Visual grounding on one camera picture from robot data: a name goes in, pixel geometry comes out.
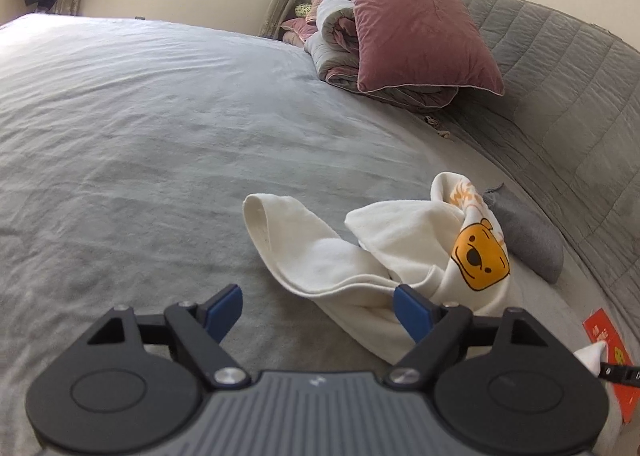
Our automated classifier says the white Winnie Pooh sweatshirt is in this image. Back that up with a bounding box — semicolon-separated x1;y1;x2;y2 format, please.
242;171;610;377

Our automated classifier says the red booklet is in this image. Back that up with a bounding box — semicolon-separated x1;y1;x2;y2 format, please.
582;308;639;424

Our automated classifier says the folded grey sweater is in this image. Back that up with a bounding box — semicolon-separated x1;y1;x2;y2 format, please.
483;184;564;284

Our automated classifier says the grey quilted headboard cover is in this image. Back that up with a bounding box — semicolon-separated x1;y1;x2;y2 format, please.
448;0;639;329

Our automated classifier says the dusty pink pillow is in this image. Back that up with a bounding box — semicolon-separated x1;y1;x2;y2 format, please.
352;0;504;96

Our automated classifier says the folded grey pink quilt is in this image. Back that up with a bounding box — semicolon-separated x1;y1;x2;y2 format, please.
280;0;458;113

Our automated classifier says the small beige keychain trinket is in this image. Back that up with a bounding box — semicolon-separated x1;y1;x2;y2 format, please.
424;115;451;139

